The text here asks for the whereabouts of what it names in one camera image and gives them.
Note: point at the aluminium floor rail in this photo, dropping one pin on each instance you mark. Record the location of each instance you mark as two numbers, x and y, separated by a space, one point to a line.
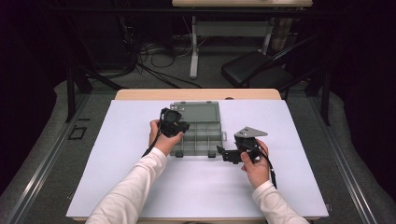
46 161
342 161

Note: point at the black folding chair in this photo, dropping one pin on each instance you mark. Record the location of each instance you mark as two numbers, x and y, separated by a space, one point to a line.
249 67

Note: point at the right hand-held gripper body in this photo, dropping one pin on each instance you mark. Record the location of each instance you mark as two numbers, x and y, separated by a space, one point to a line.
247 143

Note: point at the white-legged wooden desk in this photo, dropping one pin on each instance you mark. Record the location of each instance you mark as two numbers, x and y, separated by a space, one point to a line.
233 29

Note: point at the wooden table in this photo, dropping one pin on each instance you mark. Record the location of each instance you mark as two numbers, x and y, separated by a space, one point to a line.
186 94

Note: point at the woven basket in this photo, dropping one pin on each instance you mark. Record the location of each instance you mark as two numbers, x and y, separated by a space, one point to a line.
281 32

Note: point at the person's right hand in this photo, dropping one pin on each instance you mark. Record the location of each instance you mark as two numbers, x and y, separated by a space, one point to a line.
257 171

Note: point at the white board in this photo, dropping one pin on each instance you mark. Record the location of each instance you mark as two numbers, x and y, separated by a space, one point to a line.
124 130

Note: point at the person's left hand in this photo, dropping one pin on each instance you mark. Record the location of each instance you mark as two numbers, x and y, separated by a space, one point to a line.
165 144

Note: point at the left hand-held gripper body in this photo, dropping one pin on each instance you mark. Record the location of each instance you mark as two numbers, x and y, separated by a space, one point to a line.
170 121

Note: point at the grey plastic compartment box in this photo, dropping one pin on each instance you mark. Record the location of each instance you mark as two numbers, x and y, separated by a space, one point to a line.
200 133

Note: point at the black metal stand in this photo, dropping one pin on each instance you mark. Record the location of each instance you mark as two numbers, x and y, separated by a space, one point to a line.
71 93
325 99

